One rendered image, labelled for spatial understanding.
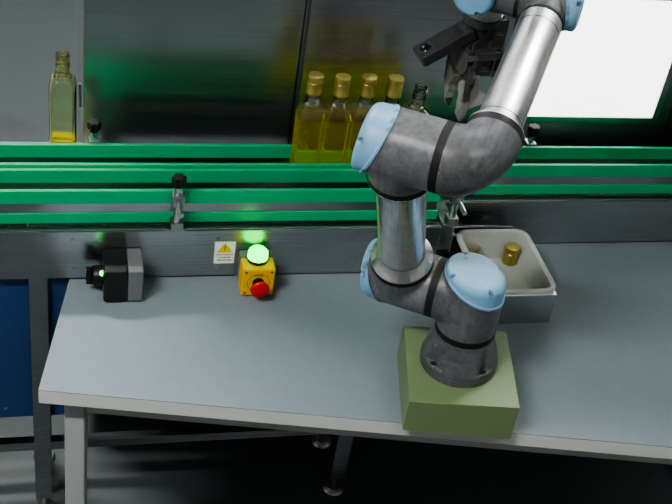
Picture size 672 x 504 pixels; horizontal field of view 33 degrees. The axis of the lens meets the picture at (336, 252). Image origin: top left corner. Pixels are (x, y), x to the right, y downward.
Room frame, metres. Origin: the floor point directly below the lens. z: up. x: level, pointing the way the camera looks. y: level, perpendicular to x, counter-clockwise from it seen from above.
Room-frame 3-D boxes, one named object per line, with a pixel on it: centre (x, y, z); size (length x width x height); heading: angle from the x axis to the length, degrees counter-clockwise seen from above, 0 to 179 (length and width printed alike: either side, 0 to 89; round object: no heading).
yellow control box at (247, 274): (1.91, 0.16, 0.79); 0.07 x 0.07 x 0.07; 17
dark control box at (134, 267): (1.83, 0.43, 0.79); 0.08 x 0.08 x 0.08; 17
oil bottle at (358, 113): (2.17, -0.01, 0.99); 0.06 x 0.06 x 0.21; 17
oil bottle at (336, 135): (2.15, 0.05, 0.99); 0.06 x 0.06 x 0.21; 16
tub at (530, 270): (2.04, -0.37, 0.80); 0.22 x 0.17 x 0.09; 17
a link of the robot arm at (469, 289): (1.69, -0.26, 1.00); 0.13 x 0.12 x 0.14; 75
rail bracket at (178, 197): (1.88, 0.33, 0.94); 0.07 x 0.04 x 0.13; 17
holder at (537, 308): (2.07, -0.36, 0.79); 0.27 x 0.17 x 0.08; 17
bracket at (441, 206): (2.12, -0.22, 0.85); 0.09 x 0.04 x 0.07; 17
